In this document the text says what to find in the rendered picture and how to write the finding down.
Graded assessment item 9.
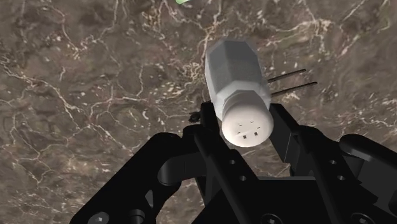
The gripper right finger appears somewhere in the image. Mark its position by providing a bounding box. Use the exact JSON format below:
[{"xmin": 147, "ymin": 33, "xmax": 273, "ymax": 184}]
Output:
[{"xmin": 268, "ymin": 103, "xmax": 397, "ymax": 224}]

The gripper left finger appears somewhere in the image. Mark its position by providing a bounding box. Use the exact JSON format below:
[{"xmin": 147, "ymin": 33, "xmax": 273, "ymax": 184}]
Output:
[{"xmin": 69, "ymin": 102, "xmax": 259, "ymax": 224}]

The white salt shaker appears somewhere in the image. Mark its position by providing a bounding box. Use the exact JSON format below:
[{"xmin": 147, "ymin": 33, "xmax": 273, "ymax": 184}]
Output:
[{"xmin": 204, "ymin": 38, "xmax": 275, "ymax": 148}]

